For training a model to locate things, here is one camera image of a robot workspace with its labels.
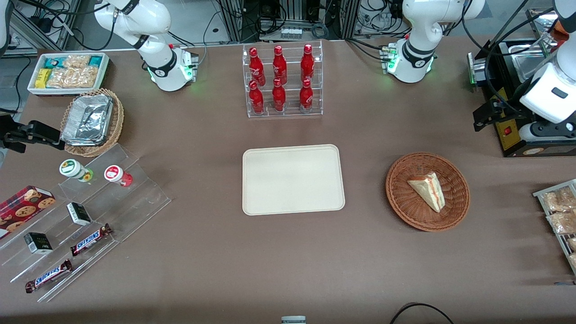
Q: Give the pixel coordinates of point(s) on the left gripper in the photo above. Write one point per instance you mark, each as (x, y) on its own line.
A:
(507, 112)

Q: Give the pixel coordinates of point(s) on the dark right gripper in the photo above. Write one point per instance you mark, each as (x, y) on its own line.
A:
(10, 136)

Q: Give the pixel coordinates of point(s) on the triangular sandwich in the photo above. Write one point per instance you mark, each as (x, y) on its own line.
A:
(428, 191)

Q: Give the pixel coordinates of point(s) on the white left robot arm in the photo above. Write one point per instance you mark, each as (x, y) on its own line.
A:
(416, 40)

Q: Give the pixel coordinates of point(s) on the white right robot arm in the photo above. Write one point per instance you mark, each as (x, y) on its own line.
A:
(153, 27)

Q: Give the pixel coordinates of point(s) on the light oval wicker basket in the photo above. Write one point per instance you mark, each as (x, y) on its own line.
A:
(118, 121)

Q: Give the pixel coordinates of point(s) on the brown round wicker basket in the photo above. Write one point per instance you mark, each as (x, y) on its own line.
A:
(405, 202)

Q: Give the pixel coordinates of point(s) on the beige plastic serving tray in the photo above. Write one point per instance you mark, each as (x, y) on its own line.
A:
(292, 180)

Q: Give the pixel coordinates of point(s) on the black countertop heating machine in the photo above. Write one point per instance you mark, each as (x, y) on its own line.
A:
(522, 146)

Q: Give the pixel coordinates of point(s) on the green lidded dessert cup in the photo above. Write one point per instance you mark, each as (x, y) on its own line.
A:
(72, 168)

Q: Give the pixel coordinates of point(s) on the yellow snack packet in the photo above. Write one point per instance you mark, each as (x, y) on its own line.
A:
(43, 78)

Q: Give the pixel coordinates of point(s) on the silver foil container stack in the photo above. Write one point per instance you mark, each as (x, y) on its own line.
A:
(87, 119)

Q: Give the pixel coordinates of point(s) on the red plaid cookie box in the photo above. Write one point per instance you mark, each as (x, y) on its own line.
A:
(22, 209)

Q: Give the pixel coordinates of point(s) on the large clear cracker bag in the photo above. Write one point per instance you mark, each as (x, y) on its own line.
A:
(74, 77)

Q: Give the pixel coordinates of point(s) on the teal snack packet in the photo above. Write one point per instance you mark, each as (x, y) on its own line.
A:
(53, 62)
(95, 61)

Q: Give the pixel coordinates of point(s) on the small black white box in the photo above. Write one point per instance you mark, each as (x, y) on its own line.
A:
(78, 213)
(38, 243)

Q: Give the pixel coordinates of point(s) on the small clear cracker bag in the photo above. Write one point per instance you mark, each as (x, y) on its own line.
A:
(76, 61)

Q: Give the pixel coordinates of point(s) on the red lidded dessert cup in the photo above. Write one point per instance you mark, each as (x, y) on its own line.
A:
(114, 173)

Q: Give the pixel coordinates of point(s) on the white rectangular snack bin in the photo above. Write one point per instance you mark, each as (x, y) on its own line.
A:
(104, 72)

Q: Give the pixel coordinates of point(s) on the clear pastry bag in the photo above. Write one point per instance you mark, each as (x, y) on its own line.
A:
(573, 261)
(563, 222)
(560, 200)
(572, 244)

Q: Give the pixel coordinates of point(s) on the brown snickers bar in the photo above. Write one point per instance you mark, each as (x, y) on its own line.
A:
(48, 276)
(90, 240)

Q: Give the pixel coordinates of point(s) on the clear acrylic stepped display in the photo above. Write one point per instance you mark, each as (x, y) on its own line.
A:
(135, 198)

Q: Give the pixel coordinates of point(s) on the red cola bottle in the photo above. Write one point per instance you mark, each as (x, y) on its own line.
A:
(307, 63)
(256, 67)
(279, 99)
(256, 101)
(279, 65)
(306, 99)

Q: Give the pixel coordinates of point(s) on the clear acrylic bottle rack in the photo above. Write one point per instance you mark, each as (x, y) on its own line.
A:
(290, 112)

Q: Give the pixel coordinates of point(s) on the white power strip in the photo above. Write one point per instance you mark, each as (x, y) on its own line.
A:
(291, 33)

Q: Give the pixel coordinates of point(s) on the small grey device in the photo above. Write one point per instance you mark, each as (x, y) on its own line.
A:
(293, 320)

